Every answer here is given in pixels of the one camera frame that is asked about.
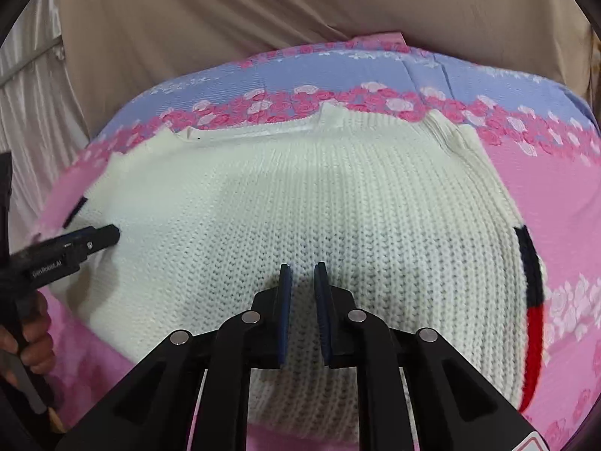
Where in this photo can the white red black knit sweater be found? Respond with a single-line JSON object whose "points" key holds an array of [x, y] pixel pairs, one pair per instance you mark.
{"points": [[411, 217]]}

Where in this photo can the person's left hand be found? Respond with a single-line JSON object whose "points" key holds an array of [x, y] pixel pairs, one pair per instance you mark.
{"points": [[39, 355]]}

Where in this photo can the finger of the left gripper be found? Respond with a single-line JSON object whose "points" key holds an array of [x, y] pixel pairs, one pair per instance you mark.
{"points": [[98, 239]]}

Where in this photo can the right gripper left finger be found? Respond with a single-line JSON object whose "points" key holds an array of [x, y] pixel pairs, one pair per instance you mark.
{"points": [[191, 392]]}

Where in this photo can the beige fabric backdrop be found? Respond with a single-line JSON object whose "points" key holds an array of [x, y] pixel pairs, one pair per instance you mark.
{"points": [[116, 49]]}

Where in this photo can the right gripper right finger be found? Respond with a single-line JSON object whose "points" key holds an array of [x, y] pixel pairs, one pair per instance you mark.
{"points": [[415, 391]]}

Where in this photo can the pink floral bed sheet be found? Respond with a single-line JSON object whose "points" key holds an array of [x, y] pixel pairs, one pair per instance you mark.
{"points": [[541, 138]]}

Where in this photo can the white satin curtain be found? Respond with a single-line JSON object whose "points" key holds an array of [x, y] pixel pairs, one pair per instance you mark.
{"points": [[41, 122]]}

